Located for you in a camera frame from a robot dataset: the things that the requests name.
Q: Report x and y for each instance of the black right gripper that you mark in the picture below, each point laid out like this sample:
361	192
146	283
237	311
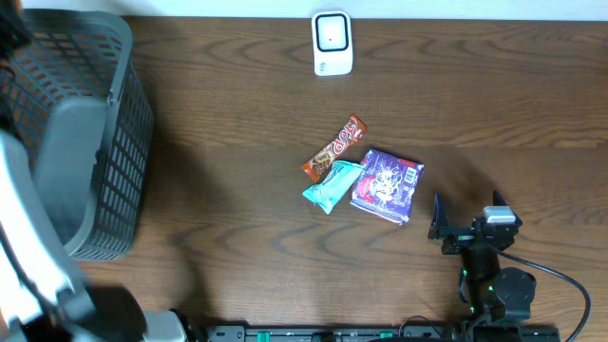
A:
460	237

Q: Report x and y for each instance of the purple snack packet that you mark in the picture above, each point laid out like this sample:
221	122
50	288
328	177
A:
386	186

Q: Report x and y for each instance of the red chocolate bar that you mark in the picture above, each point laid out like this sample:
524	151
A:
349	135

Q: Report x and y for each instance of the teal snack wrapper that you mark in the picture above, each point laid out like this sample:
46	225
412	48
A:
333	188

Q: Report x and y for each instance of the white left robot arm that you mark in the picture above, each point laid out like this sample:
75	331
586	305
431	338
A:
45	296

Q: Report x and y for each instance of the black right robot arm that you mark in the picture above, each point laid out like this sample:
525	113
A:
496	294

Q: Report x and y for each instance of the white barcode scanner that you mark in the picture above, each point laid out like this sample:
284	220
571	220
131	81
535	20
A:
332	43

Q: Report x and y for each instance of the grey plastic basket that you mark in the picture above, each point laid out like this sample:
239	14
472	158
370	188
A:
71	94

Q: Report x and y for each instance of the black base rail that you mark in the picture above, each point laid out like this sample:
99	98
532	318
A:
422	333

